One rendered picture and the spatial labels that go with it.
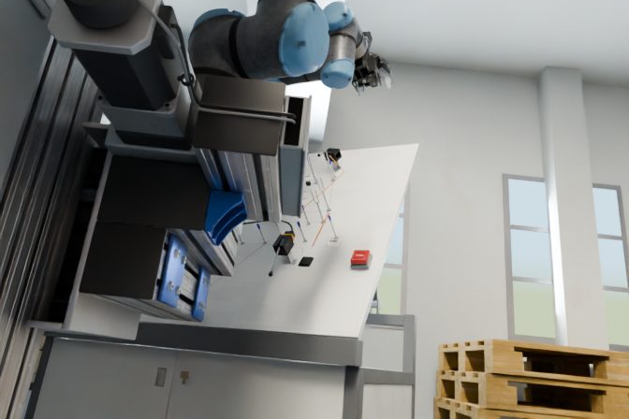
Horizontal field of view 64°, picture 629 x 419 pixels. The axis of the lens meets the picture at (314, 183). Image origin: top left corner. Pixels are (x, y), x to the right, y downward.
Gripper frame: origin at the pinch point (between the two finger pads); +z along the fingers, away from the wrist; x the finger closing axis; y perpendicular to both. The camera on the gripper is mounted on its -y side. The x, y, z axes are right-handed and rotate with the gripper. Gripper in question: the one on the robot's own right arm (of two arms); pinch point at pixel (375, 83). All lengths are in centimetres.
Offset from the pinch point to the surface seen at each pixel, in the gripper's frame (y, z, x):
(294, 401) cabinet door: 85, 10, -32
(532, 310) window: 28, 302, 33
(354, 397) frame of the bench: 84, 9, -15
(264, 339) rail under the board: 69, 6, -39
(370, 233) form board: 34.9, 31.6, -14.2
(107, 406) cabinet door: 84, 11, -98
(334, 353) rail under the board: 74, 5, -19
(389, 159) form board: -4, 60, -11
